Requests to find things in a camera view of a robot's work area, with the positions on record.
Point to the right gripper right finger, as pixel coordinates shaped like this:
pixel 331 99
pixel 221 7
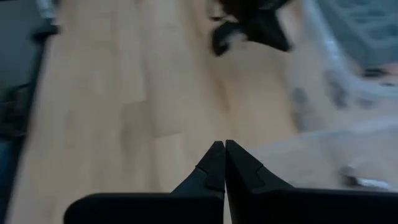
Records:
pixel 267 205

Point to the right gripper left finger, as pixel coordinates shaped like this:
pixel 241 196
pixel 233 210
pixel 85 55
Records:
pixel 186 207

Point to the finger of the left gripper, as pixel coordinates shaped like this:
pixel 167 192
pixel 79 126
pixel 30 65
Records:
pixel 222 39
pixel 270 35

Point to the black table clamp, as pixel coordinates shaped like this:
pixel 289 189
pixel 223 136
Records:
pixel 46 31

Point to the grey power strip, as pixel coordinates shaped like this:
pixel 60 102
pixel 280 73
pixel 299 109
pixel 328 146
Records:
pixel 357 28

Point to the clear plastic bin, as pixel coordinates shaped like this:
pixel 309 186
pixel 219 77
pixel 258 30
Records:
pixel 329 46

